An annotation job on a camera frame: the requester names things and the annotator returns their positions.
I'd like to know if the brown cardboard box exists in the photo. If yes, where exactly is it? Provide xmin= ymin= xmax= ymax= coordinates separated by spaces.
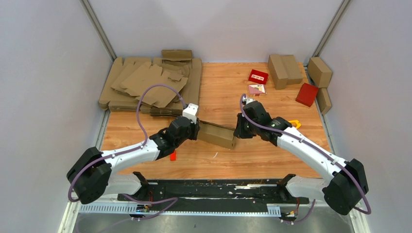
xmin=197 ymin=120 xmax=236 ymax=150

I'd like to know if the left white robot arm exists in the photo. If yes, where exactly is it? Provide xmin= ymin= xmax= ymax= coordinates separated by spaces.
xmin=66 ymin=116 xmax=200 ymax=204

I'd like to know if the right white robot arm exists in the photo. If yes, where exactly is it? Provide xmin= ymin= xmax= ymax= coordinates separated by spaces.
xmin=234 ymin=95 xmax=371 ymax=215

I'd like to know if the pink white picture card box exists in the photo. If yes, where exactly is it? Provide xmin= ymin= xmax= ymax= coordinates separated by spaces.
xmin=247 ymin=84 xmax=266 ymax=97

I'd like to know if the red box with white labels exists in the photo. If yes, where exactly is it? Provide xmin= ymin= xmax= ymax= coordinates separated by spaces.
xmin=248 ymin=69 xmax=269 ymax=84

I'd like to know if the folded cardboard box left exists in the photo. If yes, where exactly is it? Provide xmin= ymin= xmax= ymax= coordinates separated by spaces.
xmin=268 ymin=54 xmax=288 ymax=90

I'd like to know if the folded cardboard box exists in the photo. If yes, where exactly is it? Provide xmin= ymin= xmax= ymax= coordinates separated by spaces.
xmin=316 ymin=88 xmax=332 ymax=115
xmin=268 ymin=54 xmax=288 ymax=90

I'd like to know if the dark red box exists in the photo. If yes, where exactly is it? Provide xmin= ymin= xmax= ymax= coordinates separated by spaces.
xmin=295 ymin=83 xmax=319 ymax=107

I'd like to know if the folded cardboard box lower right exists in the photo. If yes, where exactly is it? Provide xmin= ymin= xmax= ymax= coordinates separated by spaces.
xmin=316 ymin=88 xmax=332 ymax=115

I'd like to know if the folded cardboard box corner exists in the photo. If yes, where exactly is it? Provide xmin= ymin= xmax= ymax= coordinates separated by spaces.
xmin=307 ymin=57 xmax=332 ymax=88

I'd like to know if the small red block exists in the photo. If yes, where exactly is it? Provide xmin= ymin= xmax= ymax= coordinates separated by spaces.
xmin=170 ymin=151 xmax=176 ymax=161

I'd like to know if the stack of flat cardboard blanks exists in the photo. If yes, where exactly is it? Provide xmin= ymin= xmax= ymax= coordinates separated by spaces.
xmin=98 ymin=49 xmax=203 ymax=114

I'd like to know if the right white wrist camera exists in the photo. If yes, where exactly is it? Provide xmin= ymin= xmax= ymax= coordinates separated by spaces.
xmin=242 ymin=98 xmax=256 ymax=105

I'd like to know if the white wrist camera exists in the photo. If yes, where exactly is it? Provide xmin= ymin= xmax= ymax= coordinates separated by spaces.
xmin=242 ymin=98 xmax=256 ymax=105
xmin=182 ymin=103 xmax=199 ymax=124

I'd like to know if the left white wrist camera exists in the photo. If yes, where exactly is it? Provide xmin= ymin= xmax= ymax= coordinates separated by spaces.
xmin=182 ymin=103 xmax=199 ymax=124

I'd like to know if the yellow plastic triangle frame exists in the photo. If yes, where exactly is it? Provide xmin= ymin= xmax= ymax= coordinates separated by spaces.
xmin=289 ymin=120 xmax=302 ymax=129

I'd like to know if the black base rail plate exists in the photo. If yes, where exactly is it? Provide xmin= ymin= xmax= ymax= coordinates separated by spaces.
xmin=131 ymin=179 xmax=309 ymax=213

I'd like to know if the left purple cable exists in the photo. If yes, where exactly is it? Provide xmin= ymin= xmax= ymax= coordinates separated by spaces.
xmin=68 ymin=84 xmax=188 ymax=222

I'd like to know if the purple cable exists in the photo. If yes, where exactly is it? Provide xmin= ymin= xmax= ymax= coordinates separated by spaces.
xmin=68 ymin=84 xmax=188 ymax=222
xmin=240 ymin=94 xmax=372 ymax=225

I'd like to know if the white slotted cable duct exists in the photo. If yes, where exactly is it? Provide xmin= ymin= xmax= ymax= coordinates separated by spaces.
xmin=79 ymin=203 xmax=282 ymax=216

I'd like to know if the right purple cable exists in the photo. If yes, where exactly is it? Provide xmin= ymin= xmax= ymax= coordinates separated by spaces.
xmin=240 ymin=94 xmax=372 ymax=225

